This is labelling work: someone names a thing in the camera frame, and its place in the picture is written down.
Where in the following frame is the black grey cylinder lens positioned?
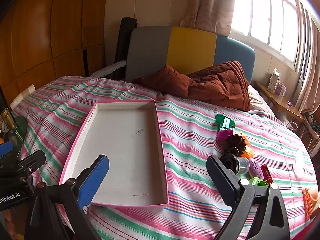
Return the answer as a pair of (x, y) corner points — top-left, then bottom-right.
(220, 153), (249, 175)

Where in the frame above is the lime green white toy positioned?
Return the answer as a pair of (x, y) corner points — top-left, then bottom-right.
(249, 177), (267, 187)

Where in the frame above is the purple patterned egg shell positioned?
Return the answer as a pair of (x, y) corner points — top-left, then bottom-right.
(248, 158), (264, 180)

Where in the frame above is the orange plastic shell piece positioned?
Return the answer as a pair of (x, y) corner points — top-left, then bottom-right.
(240, 135), (254, 159)

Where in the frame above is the brown pegged massage brush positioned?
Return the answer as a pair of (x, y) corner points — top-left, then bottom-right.
(222, 134), (247, 157)

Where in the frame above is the magenta plastic funnel cup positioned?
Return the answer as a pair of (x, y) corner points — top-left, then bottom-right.
(216, 129), (233, 142)

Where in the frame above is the green plastic spool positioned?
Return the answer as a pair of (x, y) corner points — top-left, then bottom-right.
(215, 114), (236, 132)

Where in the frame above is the red glossy cylinder case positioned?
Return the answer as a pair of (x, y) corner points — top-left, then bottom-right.
(260, 165), (273, 186)

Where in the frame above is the striped bed cover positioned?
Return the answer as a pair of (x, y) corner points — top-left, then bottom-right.
(13, 76), (317, 239)

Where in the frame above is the pink shallow tray box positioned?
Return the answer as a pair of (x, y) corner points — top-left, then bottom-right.
(59, 100), (169, 208)

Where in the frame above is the orange plastic rack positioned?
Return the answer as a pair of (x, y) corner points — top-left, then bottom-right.
(302, 187), (319, 222)

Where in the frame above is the wooden bedside table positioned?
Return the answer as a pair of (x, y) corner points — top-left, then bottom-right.
(254, 81), (304, 122)

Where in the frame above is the brown quilted blanket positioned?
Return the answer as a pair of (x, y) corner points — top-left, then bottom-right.
(132, 61), (250, 112)

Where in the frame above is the purple small box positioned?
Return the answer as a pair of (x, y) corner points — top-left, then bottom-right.
(274, 82), (287, 97)

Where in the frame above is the white carton box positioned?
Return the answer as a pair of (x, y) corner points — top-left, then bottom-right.
(267, 69), (280, 93)

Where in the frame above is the grey yellow blue headboard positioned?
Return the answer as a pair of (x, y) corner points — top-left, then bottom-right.
(125, 26), (255, 81)

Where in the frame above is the beige window curtain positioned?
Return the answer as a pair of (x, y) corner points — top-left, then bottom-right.
(180, 0), (235, 36)

